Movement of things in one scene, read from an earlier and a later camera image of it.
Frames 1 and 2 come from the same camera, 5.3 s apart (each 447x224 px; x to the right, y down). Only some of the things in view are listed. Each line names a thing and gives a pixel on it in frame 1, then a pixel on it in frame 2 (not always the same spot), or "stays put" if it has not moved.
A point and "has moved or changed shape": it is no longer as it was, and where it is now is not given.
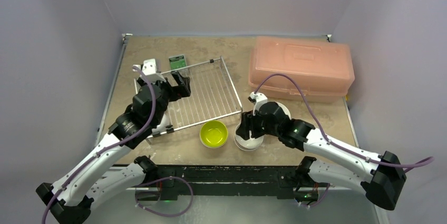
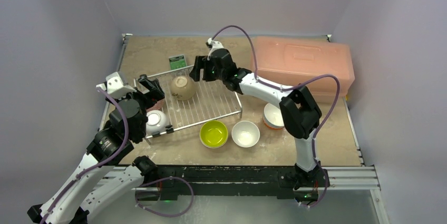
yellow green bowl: (213, 134) stays put
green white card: (177, 61) stays put
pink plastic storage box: (324, 68) stays put
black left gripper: (181, 90) -> (155, 93)
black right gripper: (246, 124) -> (206, 67)
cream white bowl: (249, 144) has moved or changed shape
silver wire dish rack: (213, 96) stays put
